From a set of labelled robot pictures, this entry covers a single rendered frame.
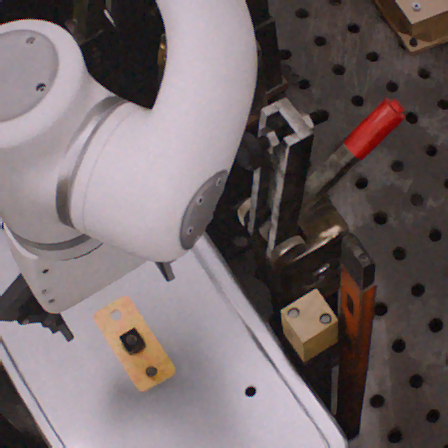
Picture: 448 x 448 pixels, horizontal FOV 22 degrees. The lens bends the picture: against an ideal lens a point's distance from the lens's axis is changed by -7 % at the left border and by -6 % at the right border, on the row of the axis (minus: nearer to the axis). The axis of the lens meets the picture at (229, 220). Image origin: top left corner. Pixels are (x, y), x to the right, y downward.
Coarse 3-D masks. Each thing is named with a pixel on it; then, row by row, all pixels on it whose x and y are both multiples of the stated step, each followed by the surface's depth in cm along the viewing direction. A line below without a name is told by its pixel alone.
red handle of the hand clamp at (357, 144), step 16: (384, 112) 90; (400, 112) 90; (368, 128) 91; (384, 128) 90; (352, 144) 91; (368, 144) 91; (336, 160) 92; (352, 160) 92; (320, 176) 93; (336, 176) 93; (320, 192) 93; (304, 208) 94
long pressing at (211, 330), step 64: (0, 0) 117; (0, 256) 104; (192, 256) 102; (64, 320) 101; (192, 320) 100; (256, 320) 99; (64, 384) 98; (128, 384) 98; (192, 384) 97; (256, 384) 97
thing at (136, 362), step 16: (112, 304) 101; (128, 304) 101; (96, 320) 100; (112, 320) 100; (128, 320) 100; (144, 320) 100; (112, 336) 99; (144, 336) 99; (128, 352) 98; (144, 352) 99; (160, 352) 99; (128, 368) 98; (144, 368) 98; (160, 368) 98; (144, 384) 97
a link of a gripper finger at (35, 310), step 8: (32, 296) 84; (24, 304) 83; (32, 304) 83; (32, 312) 83; (40, 312) 83; (24, 320) 82; (32, 320) 83; (56, 328) 86; (64, 328) 85; (64, 336) 86; (72, 336) 87
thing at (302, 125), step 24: (264, 120) 83; (288, 120) 82; (312, 120) 84; (240, 144) 82; (264, 144) 83; (288, 144) 82; (264, 168) 89; (288, 168) 84; (264, 192) 92; (288, 192) 87; (264, 216) 96; (288, 216) 91
